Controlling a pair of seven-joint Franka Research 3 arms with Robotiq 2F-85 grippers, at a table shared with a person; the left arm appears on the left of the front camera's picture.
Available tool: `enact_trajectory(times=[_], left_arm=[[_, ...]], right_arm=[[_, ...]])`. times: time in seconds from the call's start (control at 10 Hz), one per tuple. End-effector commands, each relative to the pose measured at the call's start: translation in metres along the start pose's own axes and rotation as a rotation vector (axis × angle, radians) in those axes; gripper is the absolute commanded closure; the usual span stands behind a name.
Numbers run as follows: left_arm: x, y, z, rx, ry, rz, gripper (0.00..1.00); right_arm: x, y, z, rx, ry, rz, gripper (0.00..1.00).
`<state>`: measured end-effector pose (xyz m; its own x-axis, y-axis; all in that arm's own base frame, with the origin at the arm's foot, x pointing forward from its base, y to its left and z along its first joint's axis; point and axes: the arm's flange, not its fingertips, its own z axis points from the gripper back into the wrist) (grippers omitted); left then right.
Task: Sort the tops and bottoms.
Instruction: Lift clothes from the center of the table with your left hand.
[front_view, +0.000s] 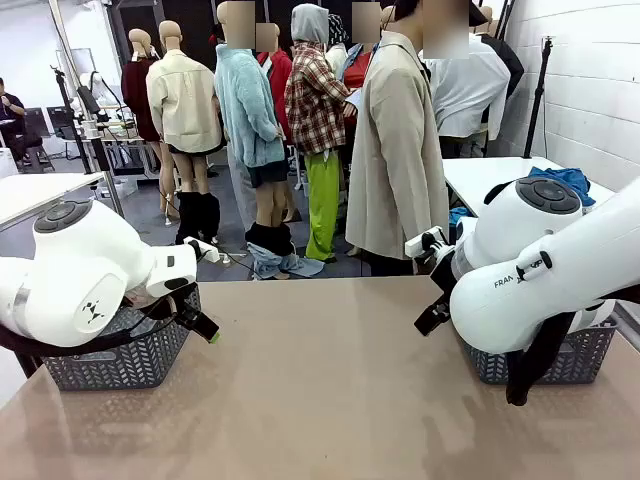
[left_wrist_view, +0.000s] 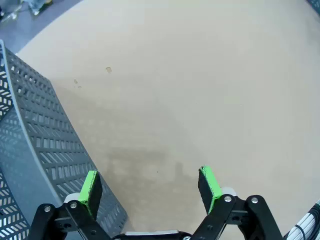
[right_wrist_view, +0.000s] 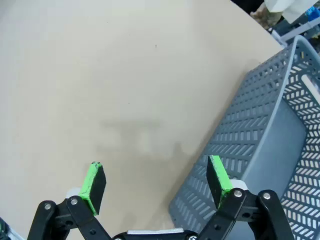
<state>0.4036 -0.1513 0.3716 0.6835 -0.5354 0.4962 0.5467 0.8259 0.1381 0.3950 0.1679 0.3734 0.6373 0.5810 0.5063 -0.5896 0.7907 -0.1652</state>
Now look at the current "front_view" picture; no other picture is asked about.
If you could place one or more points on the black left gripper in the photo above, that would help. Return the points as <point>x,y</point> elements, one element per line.
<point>187,307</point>

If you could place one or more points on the black trousers at mannequin feet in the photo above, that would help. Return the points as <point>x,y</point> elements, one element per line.
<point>197,217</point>

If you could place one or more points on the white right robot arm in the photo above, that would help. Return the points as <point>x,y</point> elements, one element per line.
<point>525,295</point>

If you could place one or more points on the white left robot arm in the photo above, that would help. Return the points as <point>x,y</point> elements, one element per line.
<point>75,260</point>

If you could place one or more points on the tall black light stand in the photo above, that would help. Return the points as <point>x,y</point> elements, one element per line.
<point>537,100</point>

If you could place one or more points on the mannequin in white shirt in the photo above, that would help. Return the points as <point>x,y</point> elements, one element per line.
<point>465,95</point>

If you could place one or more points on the mannequin in cream jacket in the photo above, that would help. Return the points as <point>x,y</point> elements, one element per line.
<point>182,105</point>

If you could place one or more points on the mannequin in blue open shirt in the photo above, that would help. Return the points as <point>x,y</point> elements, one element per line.
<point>357,67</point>

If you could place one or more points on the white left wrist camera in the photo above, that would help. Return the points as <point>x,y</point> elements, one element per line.
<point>207,252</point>

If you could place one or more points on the blue bag on floor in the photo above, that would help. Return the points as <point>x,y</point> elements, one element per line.
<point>459,220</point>

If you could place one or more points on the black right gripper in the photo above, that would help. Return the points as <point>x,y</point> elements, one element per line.
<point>442,277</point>

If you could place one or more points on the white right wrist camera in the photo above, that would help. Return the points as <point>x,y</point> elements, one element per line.
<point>417,245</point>

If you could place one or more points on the large white table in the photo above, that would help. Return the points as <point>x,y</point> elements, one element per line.
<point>480,177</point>

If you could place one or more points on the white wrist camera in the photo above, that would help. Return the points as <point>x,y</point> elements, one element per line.
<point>417,245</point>
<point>207,252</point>

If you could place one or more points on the dark computer monitor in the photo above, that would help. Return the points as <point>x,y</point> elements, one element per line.
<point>62,122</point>

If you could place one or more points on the grey woven plastic basket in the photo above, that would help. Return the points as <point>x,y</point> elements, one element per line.
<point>125,365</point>
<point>575,360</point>

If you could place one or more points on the mannequin in light blue fleece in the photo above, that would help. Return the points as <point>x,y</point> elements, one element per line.
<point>245,115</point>

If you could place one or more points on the black shorts at mannequin feet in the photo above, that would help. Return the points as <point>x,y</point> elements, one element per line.
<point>270,240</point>

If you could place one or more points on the mannequin in red jacket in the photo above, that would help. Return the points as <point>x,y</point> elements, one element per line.
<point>280,75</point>

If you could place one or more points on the seated person in dark shirt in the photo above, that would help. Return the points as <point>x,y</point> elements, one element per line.
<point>10,115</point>

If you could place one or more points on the black tripod stand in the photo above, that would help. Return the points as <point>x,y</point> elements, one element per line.
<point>70,125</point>

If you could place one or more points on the mannequin in black coat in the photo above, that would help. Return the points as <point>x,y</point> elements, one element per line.
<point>510,65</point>

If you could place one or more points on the person in beige coat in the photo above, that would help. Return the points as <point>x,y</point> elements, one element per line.
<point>395,150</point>

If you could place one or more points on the metal pole with black clamp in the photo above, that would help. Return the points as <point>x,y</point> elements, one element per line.
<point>100,145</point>

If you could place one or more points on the mannequin in maroon top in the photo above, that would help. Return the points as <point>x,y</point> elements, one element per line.
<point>137,95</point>

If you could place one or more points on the mannequin in plaid shirt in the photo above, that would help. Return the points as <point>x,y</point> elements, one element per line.
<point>315,110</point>

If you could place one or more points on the white side table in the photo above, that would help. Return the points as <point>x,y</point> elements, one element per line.
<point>45,192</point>

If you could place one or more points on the light blue jeans on floor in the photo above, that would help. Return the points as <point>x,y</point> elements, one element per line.
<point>300,267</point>

